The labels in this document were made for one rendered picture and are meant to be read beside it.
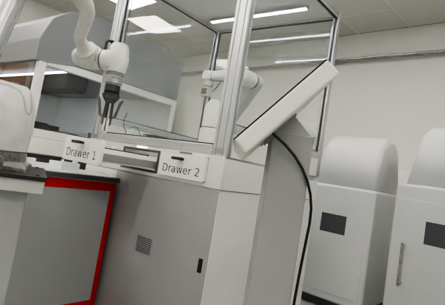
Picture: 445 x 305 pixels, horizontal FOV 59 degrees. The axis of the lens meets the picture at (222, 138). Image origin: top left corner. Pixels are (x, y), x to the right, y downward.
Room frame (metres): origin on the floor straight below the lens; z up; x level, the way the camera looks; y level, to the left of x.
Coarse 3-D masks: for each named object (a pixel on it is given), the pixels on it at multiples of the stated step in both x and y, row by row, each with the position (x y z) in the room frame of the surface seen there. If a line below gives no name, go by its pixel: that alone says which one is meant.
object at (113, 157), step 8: (104, 152) 1.73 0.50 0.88; (112, 152) 1.76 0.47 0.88; (120, 152) 1.79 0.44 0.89; (104, 160) 1.73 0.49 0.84; (112, 160) 1.76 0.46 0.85; (120, 160) 1.79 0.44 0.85; (128, 160) 1.83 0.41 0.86; (136, 160) 1.87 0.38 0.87; (144, 160) 1.90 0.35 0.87; (152, 160) 1.94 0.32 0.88; (144, 168) 1.91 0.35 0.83; (152, 168) 1.95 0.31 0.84
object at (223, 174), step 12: (108, 144) 2.22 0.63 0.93; (120, 144) 2.16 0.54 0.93; (132, 144) 2.09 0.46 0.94; (156, 156) 2.30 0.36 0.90; (204, 156) 1.77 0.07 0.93; (216, 156) 1.73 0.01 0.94; (120, 168) 2.13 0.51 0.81; (132, 168) 2.07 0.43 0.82; (156, 168) 1.96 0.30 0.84; (216, 168) 1.72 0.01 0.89; (228, 168) 1.73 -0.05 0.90; (240, 168) 1.79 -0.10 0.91; (252, 168) 1.87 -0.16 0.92; (180, 180) 1.85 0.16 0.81; (216, 180) 1.72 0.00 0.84; (228, 180) 1.74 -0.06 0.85; (240, 180) 1.80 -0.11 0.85; (252, 180) 1.88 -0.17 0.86; (252, 192) 1.89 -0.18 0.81; (312, 192) 2.39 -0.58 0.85
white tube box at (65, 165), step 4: (52, 160) 1.98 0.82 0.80; (52, 164) 1.98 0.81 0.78; (56, 164) 1.97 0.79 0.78; (60, 164) 1.96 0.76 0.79; (64, 164) 1.98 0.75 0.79; (68, 164) 2.00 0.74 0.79; (72, 164) 2.02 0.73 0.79; (76, 164) 2.05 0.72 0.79; (56, 168) 1.97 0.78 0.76; (60, 168) 1.96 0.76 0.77; (64, 168) 1.98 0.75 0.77; (68, 168) 2.00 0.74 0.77; (72, 168) 2.03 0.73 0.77; (76, 168) 2.05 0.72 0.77
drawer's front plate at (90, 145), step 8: (72, 136) 1.84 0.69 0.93; (72, 144) 1.83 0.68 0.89; (80, 144) 1.79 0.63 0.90; (88, 144) 1.75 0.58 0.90; (96, 144) 1.71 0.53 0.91; (104, 144) 1.70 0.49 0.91; (64, 152) 1.86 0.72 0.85; (72, 152) 1.82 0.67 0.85; (96, 152) 1.71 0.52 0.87; (72, 160) 1.82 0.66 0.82; (80, 160) 1.77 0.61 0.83; (88, 160) 1.74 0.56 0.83; (96, 160) 1.70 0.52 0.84
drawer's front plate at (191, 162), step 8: (168, 152) 1.89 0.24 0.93; (160, 160) 1.92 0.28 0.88; (168, 160) 1.88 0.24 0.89; (176, 160) 1.85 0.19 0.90; (184, 160) 1.82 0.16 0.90; (192, 160) 1.79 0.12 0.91; (200, 160) 1.76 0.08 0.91; (208, 160) 1.75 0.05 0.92; (160, 168) 1.91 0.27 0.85; (176, 168) 1.85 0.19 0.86; (184, 168) 1.81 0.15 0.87; (192, 168) 1.78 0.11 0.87; (200, 168) 1.75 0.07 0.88; (176, 176) 1.84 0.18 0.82; (184, 176) 1.81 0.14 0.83; (192, 176) 1.78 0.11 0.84; (200, 176) 1.75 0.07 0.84
